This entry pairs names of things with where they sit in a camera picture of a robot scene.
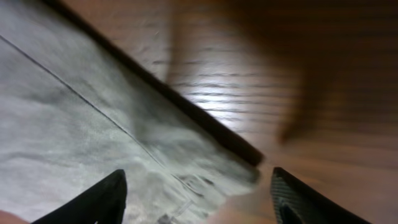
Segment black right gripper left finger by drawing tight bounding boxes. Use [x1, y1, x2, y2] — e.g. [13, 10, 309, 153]
[32, 169, 127, 224]

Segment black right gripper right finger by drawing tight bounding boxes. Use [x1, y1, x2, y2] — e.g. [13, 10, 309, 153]
[271, 167, 369, 224]

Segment khaki shorts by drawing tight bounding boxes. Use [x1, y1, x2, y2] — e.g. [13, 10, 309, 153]
[1, 1, 259, 223]

